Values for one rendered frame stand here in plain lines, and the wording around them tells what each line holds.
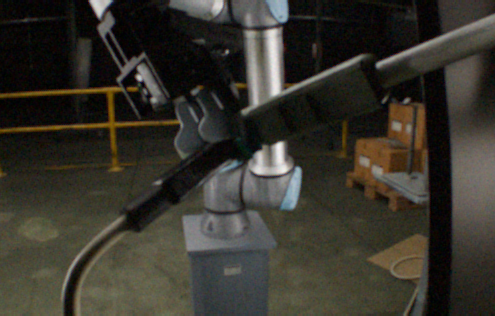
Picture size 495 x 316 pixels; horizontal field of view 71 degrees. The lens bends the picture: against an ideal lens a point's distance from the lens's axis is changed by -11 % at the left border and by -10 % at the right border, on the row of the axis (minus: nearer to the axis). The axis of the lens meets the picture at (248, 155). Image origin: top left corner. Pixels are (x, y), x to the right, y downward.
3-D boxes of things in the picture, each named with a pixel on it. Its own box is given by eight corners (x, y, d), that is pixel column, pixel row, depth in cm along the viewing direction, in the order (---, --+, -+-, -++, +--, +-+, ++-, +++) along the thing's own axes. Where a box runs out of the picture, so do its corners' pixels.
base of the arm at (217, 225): (197, 220, 148) (196, 196, 146) (245, 216, 152) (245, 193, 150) (202, 241, 130) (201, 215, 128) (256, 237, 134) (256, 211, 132)
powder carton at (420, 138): (432, 141, 372) (435, 106, 363) (451, 147, 344) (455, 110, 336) (402, 143, 363) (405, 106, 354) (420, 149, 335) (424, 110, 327)
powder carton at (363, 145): (382, 170, 401) (385, 137, 392) (400, 177, 374) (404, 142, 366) (354, 174, 387) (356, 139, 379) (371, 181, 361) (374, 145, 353)
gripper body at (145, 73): (141, 125, 43) (89, 34, 41) (193, 97, 48) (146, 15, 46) (175, 102, 37) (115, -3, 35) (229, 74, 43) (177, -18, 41)
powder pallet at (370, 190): (428, 174, 434) (430, 162, 431) (482, 194, 361) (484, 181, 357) (346, 185, 396) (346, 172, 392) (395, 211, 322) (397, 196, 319)
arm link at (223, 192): (213, 194, 148) (212, 150, 144) (256, 199, 143) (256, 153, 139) (197, 208, 134) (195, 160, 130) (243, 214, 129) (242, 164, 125)
